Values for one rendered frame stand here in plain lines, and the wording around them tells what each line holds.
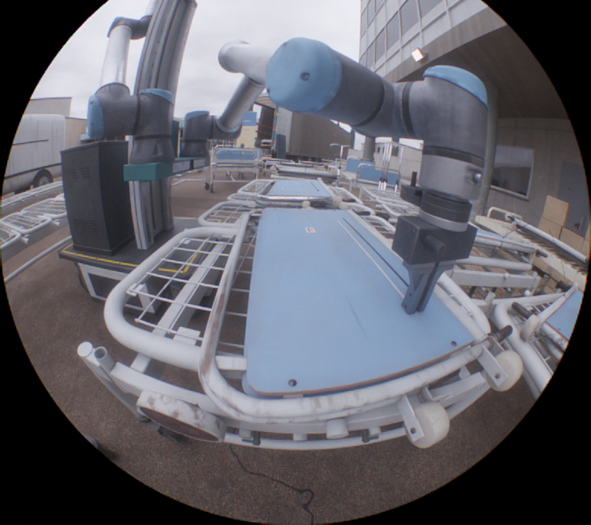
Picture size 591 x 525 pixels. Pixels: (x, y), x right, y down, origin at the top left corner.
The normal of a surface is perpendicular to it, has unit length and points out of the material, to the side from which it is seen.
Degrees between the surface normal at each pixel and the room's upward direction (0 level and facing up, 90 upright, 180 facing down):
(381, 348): 3
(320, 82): 117
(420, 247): 90
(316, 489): 0
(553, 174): 90
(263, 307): 3
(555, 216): 90
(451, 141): 93
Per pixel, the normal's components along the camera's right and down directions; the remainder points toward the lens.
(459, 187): -0.48, 0.29
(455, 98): -0.66, 0.24
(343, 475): 0.10, -0.93
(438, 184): -0.86, 0.14
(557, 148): -0.99, -0.09
